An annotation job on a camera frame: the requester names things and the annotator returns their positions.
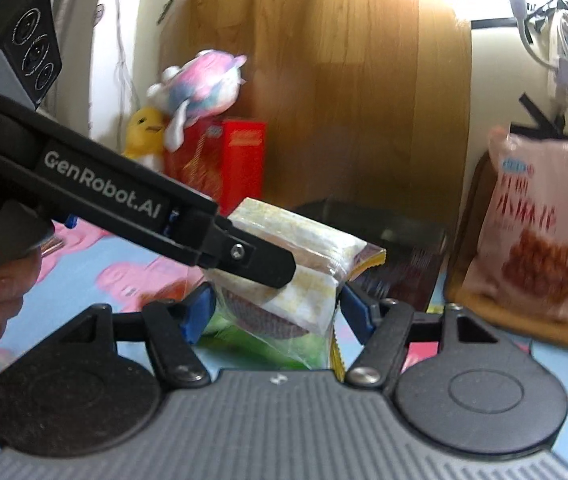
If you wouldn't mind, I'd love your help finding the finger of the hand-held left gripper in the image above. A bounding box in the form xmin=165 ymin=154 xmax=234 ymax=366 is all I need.
xmin=199 ymin=212 xmax=298 ymax=289

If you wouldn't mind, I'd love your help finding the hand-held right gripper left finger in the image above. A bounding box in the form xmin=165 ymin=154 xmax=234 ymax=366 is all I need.
xmin=39 ymin=282 xmax=217 ymax=389

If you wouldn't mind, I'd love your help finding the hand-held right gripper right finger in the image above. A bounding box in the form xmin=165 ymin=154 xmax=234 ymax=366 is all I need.
xmin=339 ymin=285 xmax=514 ymax=389

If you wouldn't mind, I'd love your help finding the clear plastic snack bag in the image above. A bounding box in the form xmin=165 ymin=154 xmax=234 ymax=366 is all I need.
xmin=203 ymin=197 xmax=389 ymax=343

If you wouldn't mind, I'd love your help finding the yellow duck plush toy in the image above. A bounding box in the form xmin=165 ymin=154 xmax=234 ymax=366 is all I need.
xmin=121 ymin=106 xmax=168 ymax=171

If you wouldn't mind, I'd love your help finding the black box with sheep picture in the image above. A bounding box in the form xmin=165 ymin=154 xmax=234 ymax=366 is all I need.
xmin=294 ymin=199 xmax=448 ymax=308

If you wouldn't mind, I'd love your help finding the printed blanket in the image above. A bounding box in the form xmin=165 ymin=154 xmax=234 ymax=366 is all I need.
xmin=0 ymin=200 xmax=568 ymax=461

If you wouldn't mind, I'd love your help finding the red gift box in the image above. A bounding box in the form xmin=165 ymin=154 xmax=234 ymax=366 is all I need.
xmin=164 ymin=119 xmax=268 ymax=206

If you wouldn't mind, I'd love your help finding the wooden tray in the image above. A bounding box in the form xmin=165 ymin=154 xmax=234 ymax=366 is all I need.
xmin=444 ymin=152 xmax=568 ymax=357

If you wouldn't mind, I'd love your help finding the pink and blue plush toy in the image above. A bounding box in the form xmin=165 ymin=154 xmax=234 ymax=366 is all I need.
xmin=146 ymin=50 xmax=249 ymax=152

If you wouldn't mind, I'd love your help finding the grey curtain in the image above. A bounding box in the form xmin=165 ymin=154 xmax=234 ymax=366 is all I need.
xmin=44 ymin=0 xmax=107 ymax=136

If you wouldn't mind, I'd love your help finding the wooden headboard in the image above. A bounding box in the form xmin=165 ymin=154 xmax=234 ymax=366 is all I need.
xmin=156 ymin=0 xmax=473 ymax=241

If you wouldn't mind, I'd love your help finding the pink snack bag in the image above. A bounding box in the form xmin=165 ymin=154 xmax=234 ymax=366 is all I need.
xmin=462 ymin=127 xmax=568 ymax=324

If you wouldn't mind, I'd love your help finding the black tape cross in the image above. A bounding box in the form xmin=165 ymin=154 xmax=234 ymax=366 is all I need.
xmin=511 ymin=92 xmax=568 ymax=142

